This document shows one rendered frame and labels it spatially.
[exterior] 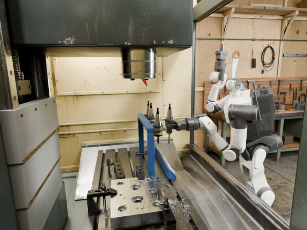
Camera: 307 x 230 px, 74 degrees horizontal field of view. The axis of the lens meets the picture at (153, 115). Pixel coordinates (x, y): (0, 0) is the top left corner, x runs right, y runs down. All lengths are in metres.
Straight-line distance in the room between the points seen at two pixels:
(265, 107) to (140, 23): 0.94
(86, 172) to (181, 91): 1.14
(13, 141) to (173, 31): 0.68
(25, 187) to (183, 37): 0.79
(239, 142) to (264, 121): 0.23
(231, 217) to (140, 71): 0.95
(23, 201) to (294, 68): 4.84
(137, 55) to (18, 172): 0.60
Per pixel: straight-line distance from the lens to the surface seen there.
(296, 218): 1.19
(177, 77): 2.03
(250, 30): 4.41
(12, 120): 0.78
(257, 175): 1.70
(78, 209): 1.63
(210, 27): 4.04
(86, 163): 1.93
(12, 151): 0.81
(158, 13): 0.86
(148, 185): 1.05
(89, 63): 1.95
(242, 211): 1.51
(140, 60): 0.87
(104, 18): 0.84
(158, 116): 1.19
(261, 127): 1.49
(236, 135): 1.33
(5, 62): 0.78
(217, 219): 1.31
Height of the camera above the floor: 1.52
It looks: 11 degrees down
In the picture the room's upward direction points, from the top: 1 degrees counter-clockwise
